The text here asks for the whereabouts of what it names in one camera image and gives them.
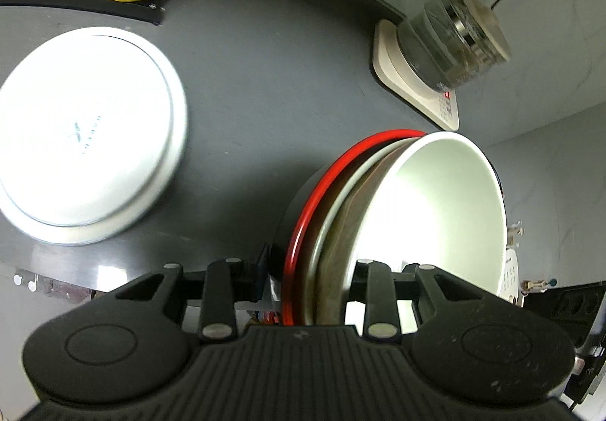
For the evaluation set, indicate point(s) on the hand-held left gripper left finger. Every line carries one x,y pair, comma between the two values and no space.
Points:
263,270

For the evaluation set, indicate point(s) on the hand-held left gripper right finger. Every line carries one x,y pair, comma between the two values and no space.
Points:
376,281

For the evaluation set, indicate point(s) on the red-rimmed black bowl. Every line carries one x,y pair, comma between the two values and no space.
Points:
303,222

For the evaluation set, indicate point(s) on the cream bowl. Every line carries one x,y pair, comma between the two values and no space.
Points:
331,236

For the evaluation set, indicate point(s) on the large white bowl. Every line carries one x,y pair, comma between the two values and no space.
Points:
435,212

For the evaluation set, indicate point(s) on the large plain white plate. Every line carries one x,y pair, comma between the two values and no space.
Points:
156,194

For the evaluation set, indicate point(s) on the white plate with crossed print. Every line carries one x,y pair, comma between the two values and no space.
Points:
71,127

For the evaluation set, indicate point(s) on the white countertop appliance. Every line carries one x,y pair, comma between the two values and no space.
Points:
511,279

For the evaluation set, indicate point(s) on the black perforated crate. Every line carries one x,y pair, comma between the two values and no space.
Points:
568,317

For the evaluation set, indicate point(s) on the beige kettle base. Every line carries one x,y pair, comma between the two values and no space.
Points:
393,66

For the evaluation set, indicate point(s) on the glass kettle with beige lid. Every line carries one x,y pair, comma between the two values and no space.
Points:
454,42

